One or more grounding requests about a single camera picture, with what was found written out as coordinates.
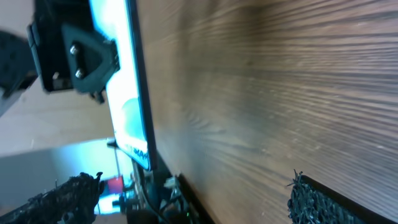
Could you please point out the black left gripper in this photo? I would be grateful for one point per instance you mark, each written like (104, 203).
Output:
(66, 56)

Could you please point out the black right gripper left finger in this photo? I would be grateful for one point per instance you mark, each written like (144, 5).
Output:
(72, 202)

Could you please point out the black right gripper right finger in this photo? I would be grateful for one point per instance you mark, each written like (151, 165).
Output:
(314, 203)

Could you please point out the Samsung Galaxy smartphone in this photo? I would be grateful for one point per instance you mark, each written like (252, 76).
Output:
(127, 89)

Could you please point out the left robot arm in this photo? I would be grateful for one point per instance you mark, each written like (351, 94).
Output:
(18, 71)

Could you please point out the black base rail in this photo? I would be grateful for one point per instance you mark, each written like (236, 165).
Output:
(197, 212)

